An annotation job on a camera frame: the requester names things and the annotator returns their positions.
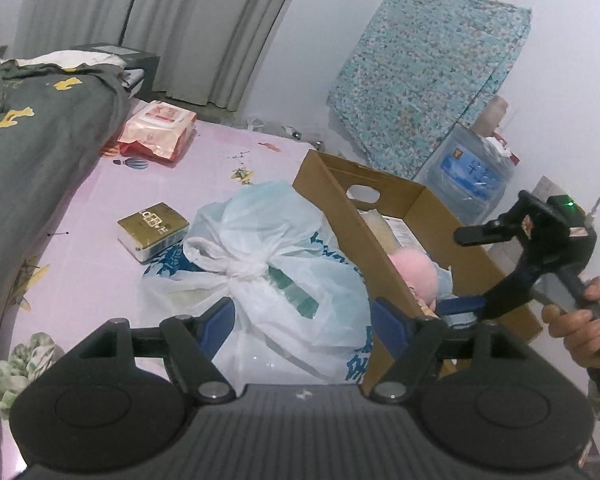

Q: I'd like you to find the grey curtain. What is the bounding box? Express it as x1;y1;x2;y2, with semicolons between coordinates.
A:
12;0;311;113

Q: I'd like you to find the green scrunchie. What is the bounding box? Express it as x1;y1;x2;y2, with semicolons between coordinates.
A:
0;331;56;416

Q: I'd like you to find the grey quilt with yellow prints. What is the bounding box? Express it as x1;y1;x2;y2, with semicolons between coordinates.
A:
0;62;131;351

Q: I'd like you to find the pink wet wipes pack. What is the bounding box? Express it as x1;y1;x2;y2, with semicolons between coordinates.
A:
117;100;198;163

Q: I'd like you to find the brown cardboard box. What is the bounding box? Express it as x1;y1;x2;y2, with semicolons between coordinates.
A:
292;149;543;396

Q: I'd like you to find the blue water jug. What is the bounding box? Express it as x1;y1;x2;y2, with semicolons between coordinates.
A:
412;124;516;226

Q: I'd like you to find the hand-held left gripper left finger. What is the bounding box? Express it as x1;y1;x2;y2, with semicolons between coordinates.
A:
77;296;236;404

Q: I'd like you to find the gold tissue pack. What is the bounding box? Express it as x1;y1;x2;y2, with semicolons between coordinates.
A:
117;202;191;264

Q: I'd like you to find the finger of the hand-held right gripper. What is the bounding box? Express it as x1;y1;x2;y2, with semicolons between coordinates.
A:
454;217;524;247
437;259;537;320

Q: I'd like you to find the pink plush toy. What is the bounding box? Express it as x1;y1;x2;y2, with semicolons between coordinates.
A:
387;247;439;311

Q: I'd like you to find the white plastic bag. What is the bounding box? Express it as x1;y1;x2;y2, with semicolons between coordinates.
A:
142;180;376;386

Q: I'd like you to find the person's right hand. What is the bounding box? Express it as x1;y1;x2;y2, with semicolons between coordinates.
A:
542;277;600;370

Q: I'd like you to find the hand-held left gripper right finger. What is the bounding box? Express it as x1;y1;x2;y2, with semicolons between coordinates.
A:
370;297;529;404

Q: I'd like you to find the dark nightstand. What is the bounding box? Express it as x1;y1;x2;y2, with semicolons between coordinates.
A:
72;42;161;106

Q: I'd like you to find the teal floral cloth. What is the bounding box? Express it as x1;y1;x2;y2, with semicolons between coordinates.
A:
326;0;533;181

